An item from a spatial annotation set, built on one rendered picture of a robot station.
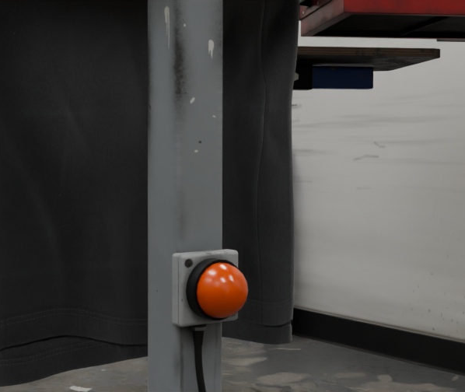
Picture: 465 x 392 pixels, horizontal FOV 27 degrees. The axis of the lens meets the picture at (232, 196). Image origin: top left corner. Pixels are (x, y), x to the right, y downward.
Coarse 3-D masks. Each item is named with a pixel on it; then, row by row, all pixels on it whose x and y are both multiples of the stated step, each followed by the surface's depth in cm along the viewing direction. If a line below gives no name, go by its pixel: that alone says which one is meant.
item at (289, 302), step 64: (0, 0) 88; (64, 0) 92; (128, 0) 96; (256, 0) 106; (0, 64) 90; (64, 64) 92; (128, 64) 97; (256, 64) 108; (0, 128) 90; (64, 128) 93; (128, 128) 98; (256, 128) 108; (0, 192) 91; (64, 192) 94; (128, 192) 98; (256, 192) 109; (0, 256) 91; (64, 256) 95; (128, 256) 99; (256, 256) 109; (0, 320) 91; (64, 320) 95; (128, 320) 99; (256, 320) 110; (0, 384) 92
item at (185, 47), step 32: (160, 0) 68; (192, 0) 67; (160, 32) 68; (192, 32) 67; (160, 64) 68; (192, 64) 67; (160, 96) 68; (192, 96) 67; (160, 128) 68; (192, 128) 67; (160, 160) 68; (192, 160) 67; (160, 192) 68; (192, 192) 68; (160, 224) 69; (192, 224) 68; (160, 256) 69; (192, 256) 66; (224, 256) 68; (160, 288) 69; (160, 320) 69; (192, 320) 67; (224, 320) 68; (160, 352) 69; (192, 352) 68; (160, 384) 69; (192, 384) 68
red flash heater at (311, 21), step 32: (320, 0) 215; (352, 0) 196; (384, 0) 197; (416, 0) 198; (448, 0) 199; (320, 32) 238; (352, 32) 239; (384, 32) 240; (416, 32) 241; (448, 32) 242
